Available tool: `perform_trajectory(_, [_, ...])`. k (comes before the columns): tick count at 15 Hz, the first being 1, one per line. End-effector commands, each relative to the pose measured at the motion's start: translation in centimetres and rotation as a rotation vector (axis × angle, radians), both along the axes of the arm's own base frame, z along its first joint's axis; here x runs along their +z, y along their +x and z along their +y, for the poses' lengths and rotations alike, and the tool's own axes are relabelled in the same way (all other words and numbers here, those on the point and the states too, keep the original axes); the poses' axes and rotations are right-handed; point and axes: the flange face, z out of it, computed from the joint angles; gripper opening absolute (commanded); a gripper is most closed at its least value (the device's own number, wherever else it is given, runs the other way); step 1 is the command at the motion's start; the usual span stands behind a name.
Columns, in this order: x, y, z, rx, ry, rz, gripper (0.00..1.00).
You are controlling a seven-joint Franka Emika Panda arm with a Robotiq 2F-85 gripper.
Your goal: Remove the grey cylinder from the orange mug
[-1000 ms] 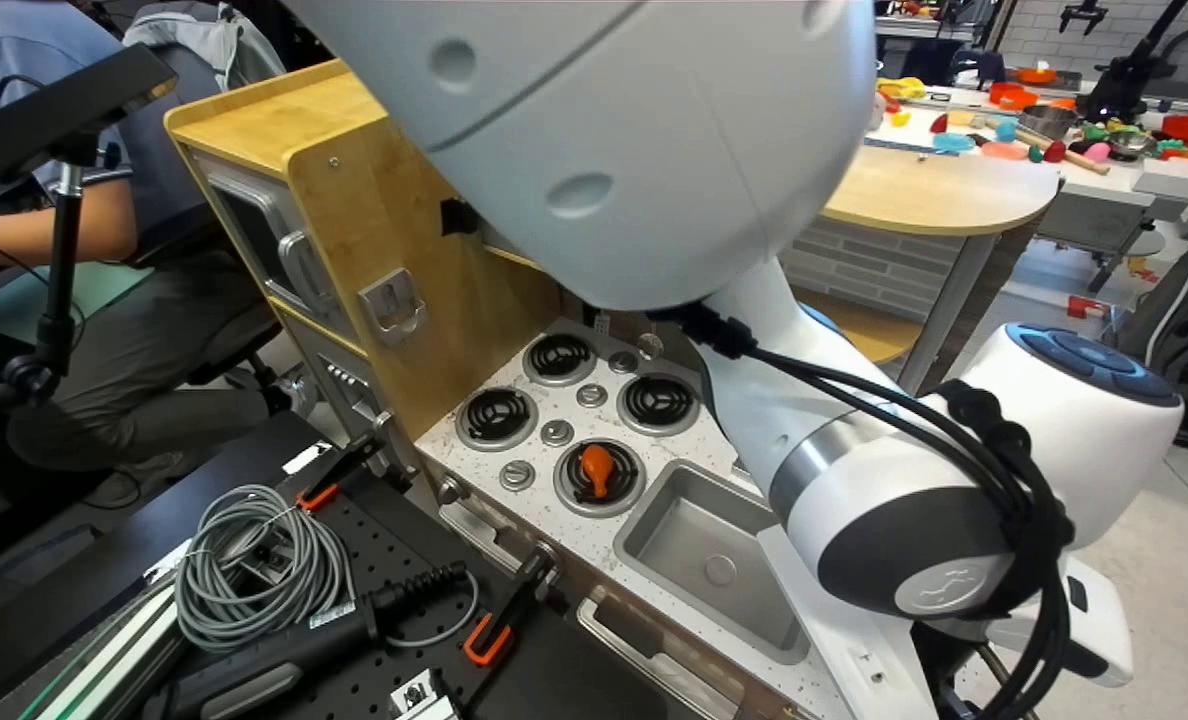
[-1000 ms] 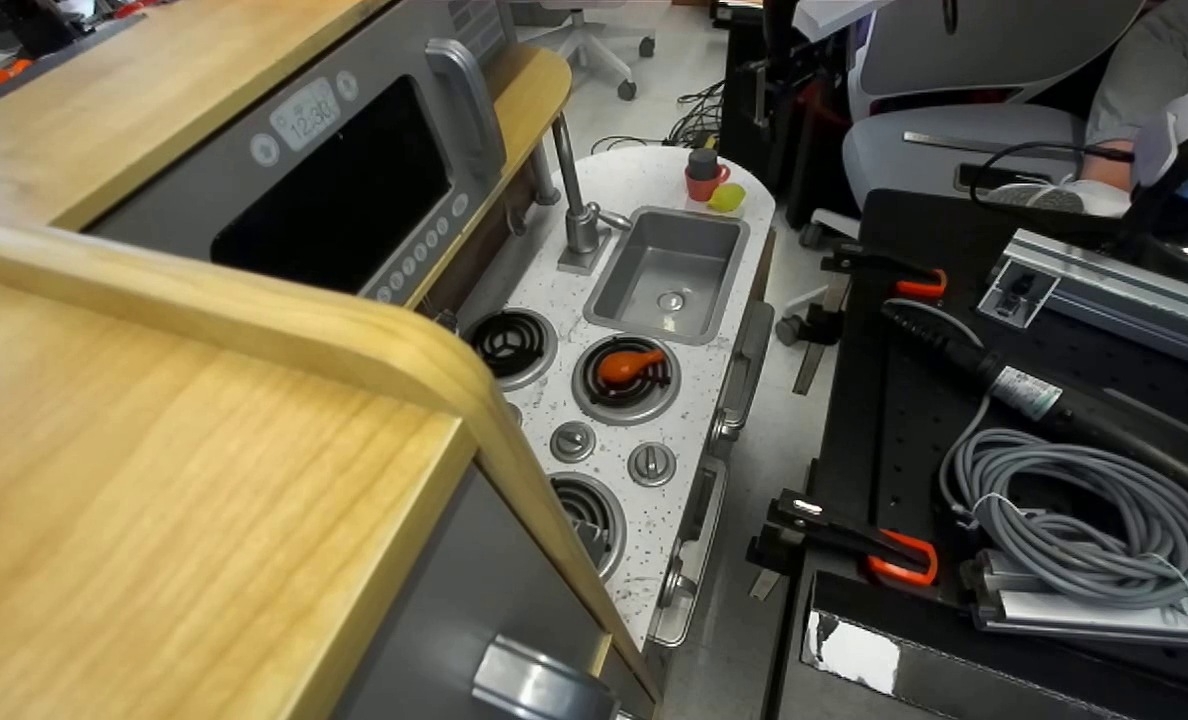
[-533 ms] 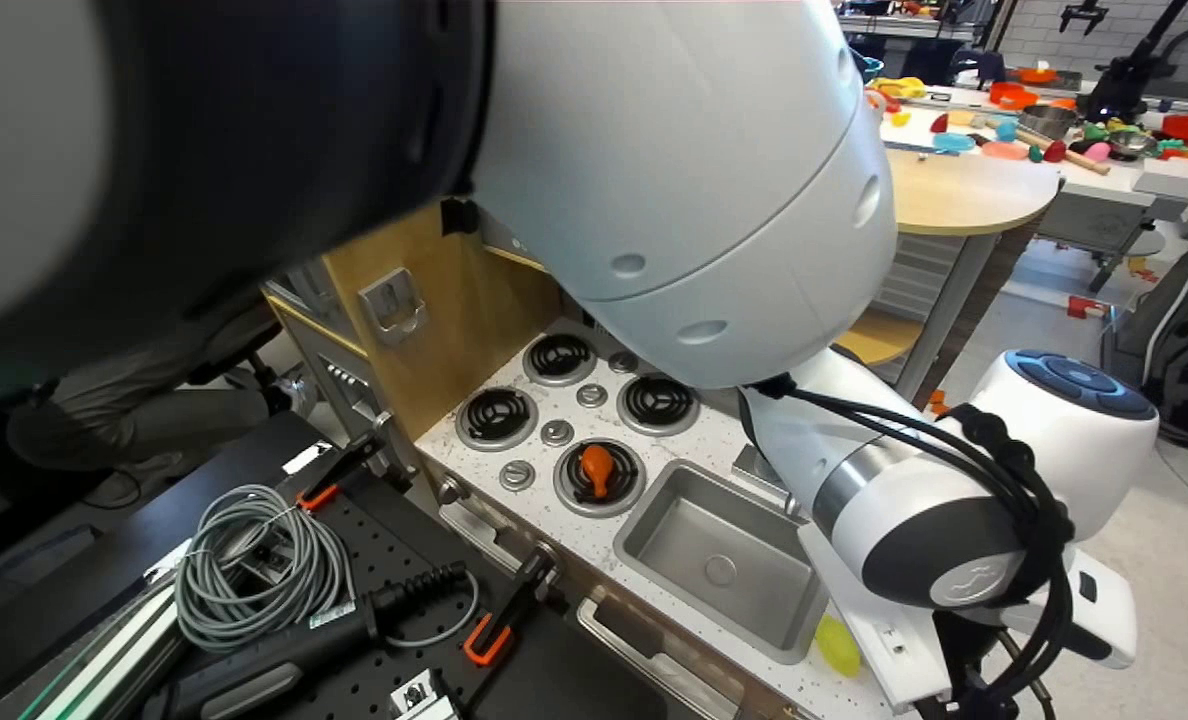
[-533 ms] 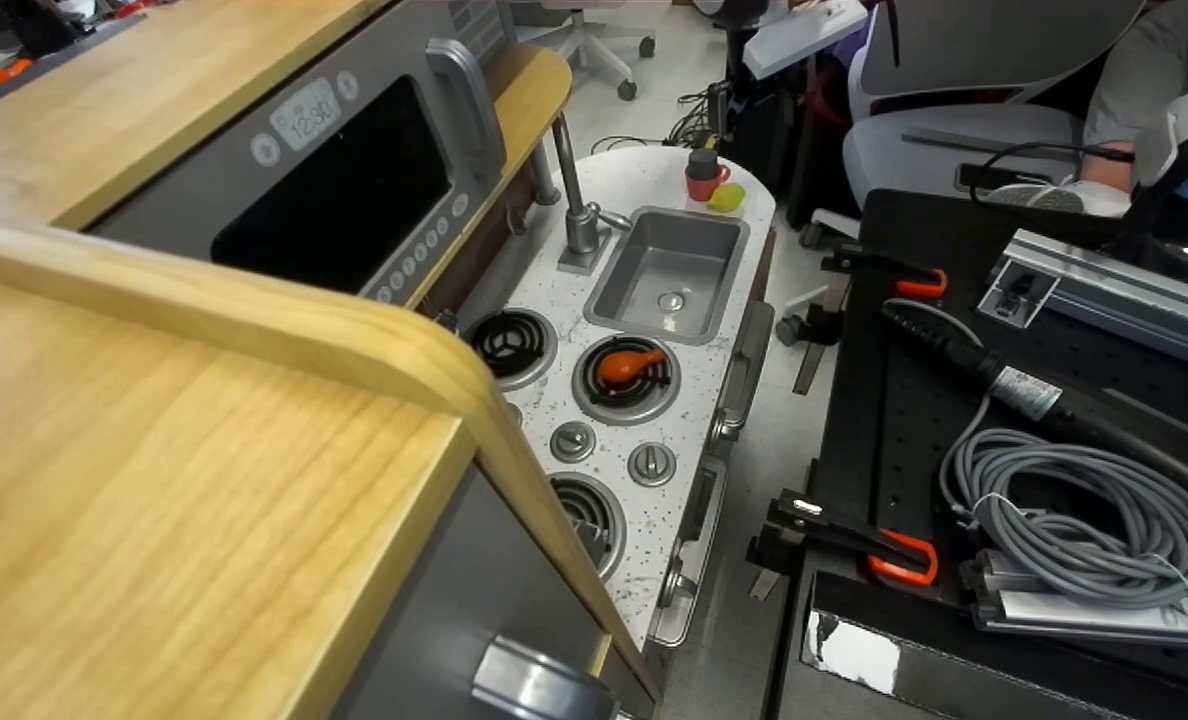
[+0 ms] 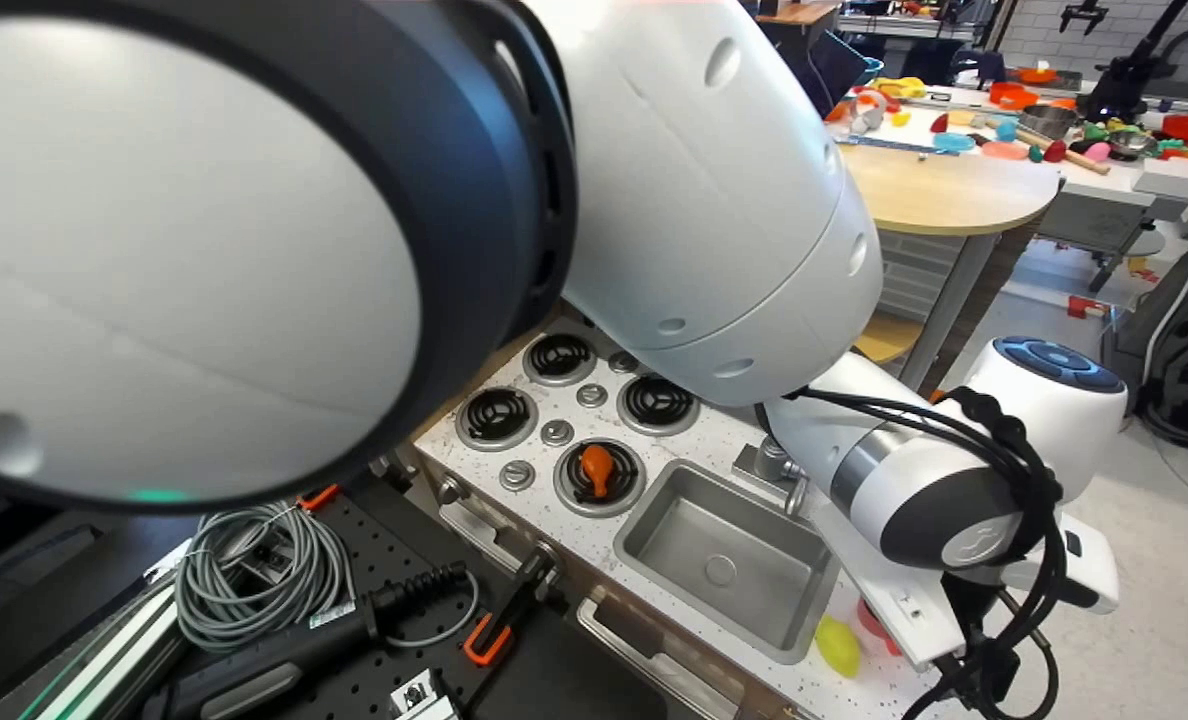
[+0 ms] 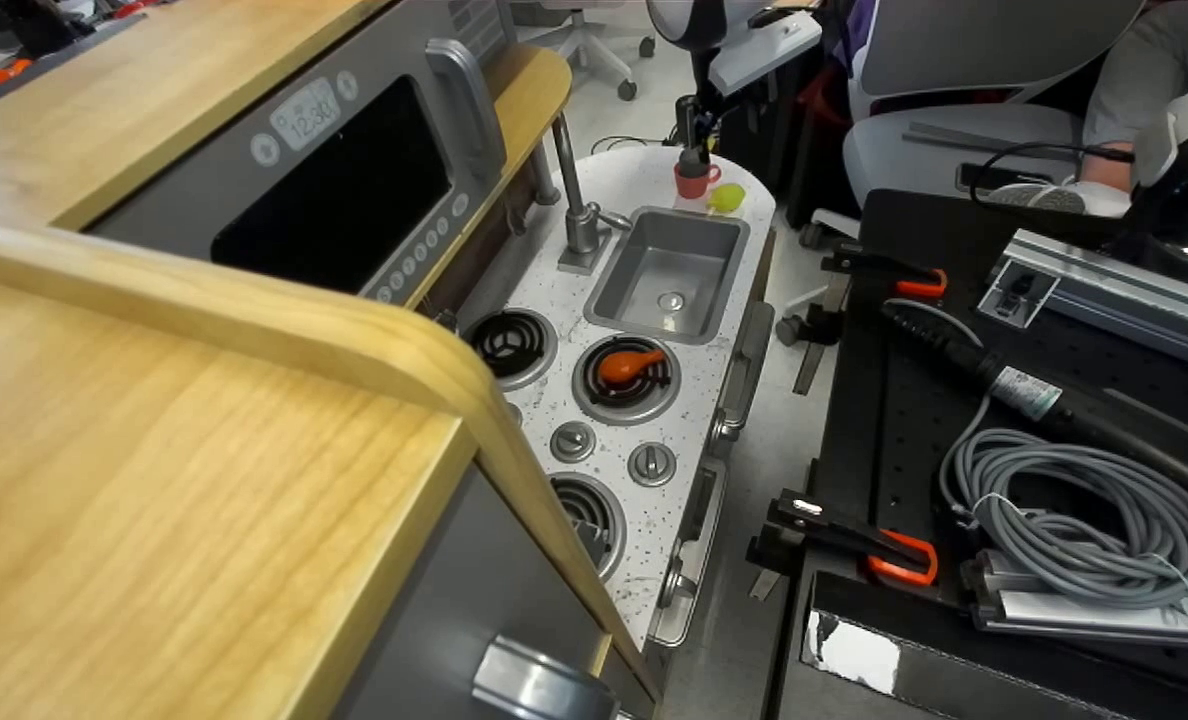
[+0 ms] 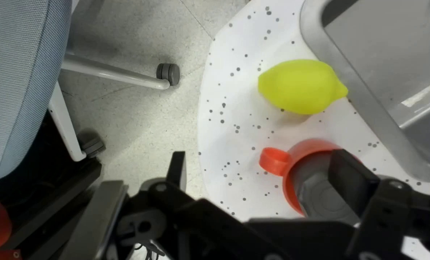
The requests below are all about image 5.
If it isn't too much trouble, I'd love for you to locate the white table with toys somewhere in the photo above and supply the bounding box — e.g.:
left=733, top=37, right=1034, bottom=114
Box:
left=829, top=71, right=1188, bottom=255

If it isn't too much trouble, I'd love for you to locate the coiled grey cable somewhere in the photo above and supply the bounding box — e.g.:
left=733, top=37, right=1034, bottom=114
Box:
left=169, top=500, right=354, bottom=656

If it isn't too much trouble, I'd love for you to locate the white printed tag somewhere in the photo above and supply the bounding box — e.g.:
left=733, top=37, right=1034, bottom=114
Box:
left=387, top=668, right=447, bottom=720

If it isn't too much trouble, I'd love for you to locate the black bag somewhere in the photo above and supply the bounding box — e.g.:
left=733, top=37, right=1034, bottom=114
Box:
left=1103, top=230, right=1188, bottom=452

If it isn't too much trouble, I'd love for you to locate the orange toy piece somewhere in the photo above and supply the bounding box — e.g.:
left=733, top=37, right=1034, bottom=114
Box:
left=570, top=445, right=624, bottom=505

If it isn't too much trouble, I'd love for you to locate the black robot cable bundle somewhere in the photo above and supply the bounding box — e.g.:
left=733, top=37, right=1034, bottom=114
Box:
left=775, top=380, right=1070, bottom=720

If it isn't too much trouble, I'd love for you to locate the round wooden table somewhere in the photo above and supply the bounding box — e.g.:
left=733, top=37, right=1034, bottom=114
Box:
left=837, top=134, right=1063, bottom=391

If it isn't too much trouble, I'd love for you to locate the black orange bar clamp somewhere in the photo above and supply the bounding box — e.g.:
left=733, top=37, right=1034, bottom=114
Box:
left=291, top=480, right=345, bottom=519
left=458, top=549, right=563, bottom=670

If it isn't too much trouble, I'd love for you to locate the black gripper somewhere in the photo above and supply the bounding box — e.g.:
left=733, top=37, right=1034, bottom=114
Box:
left=936, top=574, right=1063, bottom=720

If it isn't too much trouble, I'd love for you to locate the aluminium rail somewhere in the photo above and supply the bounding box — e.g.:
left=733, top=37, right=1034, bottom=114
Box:
left=14, top=585, right=190, bottom=720

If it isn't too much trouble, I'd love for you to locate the toy kitchen unit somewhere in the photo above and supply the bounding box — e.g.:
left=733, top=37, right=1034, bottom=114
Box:
left=366, top=297, right=972, bottom=720

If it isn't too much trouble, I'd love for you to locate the black stand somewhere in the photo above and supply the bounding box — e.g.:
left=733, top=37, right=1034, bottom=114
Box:
left=1074, top=0, right=1188, bottom=124

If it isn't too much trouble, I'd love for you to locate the grey toy faucet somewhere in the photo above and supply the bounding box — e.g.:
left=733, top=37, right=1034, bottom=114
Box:
left=733, top=435, right=807, bottom=519

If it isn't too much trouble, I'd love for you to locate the metal toy sink basin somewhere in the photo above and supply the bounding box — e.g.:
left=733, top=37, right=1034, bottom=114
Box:
left=611, top=461, right=843, bottom=668

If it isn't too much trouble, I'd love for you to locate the yellow round toy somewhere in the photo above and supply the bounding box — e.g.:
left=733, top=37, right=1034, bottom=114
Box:
left=813, top=613, right=867, bottom=679

